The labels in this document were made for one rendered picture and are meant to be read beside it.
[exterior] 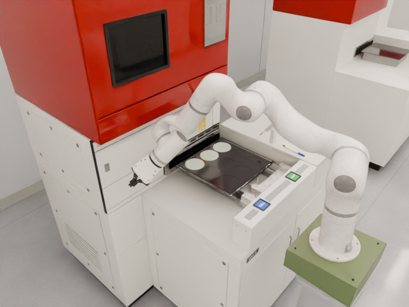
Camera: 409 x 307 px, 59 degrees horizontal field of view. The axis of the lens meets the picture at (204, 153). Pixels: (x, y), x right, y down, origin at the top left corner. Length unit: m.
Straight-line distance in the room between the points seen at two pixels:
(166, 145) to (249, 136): 0.65
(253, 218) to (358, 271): 0.42
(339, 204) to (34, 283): 2.02
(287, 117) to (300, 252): 0.54
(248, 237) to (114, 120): 0.71
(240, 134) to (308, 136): 0.85
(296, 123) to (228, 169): 0.70
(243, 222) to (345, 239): 0.38
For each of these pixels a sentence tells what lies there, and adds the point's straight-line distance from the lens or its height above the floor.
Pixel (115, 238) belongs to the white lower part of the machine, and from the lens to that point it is 1.90.
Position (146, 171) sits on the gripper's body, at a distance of 1.58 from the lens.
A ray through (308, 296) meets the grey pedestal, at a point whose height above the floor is 0.65.
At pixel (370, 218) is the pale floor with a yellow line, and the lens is 3.15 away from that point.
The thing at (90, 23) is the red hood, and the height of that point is 1.69.
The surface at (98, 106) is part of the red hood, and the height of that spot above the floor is 1.39.
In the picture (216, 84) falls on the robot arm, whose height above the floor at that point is 1.50.
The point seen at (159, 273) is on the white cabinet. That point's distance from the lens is 2.22.
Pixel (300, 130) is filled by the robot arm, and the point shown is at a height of 1.40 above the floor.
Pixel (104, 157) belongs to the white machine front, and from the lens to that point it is 1.60.
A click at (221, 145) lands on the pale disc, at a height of 0.90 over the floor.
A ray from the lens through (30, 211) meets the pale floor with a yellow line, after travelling 3.24.
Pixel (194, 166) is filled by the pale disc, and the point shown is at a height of 0.90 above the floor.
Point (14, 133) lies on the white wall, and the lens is 3.11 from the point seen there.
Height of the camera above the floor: 2.01
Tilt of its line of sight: 34 degrees down
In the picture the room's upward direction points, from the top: straight up
